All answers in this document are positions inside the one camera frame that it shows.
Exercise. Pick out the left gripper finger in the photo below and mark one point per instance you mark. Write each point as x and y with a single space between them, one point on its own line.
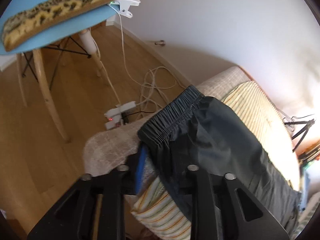
134 175

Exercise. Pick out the dark grey pants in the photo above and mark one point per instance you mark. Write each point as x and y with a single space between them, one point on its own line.
201 130

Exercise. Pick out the striped yellow towel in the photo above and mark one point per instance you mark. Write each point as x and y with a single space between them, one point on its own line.
157 210

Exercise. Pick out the pink plaid bed blanket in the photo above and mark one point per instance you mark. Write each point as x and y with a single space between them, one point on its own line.
106 150

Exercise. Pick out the white power strip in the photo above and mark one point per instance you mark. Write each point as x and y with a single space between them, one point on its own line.
114 116

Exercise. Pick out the blue chair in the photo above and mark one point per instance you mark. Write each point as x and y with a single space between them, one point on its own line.
47 35

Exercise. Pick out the white clip lamp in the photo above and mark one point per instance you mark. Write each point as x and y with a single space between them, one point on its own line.
122 6

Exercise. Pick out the black tripod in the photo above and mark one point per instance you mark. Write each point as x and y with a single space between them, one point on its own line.
301 134

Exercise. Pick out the leopard print cushion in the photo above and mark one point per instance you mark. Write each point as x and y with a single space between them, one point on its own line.
26 24

